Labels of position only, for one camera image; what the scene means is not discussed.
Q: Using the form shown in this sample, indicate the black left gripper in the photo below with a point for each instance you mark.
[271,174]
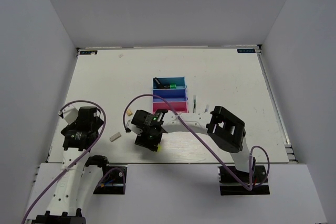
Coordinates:
[73,126]

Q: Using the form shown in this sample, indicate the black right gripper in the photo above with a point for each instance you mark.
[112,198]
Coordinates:
[142,141]

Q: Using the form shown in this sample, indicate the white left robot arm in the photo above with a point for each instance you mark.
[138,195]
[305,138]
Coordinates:
[80,170]

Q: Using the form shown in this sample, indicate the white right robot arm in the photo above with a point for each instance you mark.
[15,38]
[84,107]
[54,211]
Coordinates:
[225,129]

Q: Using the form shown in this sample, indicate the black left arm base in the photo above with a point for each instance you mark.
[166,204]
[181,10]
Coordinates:
[114,181]

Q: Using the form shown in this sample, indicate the tan small eraser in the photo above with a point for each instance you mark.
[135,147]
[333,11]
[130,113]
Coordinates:
[129,112]

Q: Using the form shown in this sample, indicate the pink drawer box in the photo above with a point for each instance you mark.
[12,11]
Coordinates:
[177,106]

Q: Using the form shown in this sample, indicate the white eraser block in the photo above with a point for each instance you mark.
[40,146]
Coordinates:
[115,137]

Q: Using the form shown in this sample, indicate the purple drawer box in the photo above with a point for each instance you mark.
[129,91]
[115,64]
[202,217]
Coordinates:
[175,95]

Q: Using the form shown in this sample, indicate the black green battery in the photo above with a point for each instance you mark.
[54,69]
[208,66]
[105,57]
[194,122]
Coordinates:
[169,86]

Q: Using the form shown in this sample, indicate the teal drawer box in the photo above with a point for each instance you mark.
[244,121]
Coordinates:
[179,81]

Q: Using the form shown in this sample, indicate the green gel pen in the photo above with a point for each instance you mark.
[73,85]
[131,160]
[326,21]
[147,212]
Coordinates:
[194,103]

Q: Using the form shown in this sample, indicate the left corner label sticker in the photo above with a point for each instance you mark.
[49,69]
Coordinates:
[88,52]

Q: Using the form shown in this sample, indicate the corner label sticker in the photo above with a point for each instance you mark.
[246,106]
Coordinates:
[88,52]
[246,51]

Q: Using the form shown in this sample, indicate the right corner label sticker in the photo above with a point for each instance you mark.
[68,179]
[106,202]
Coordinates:
[246,51]

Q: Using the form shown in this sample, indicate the aluminium table rail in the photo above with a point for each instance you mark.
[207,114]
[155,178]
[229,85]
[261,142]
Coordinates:
[287,143]

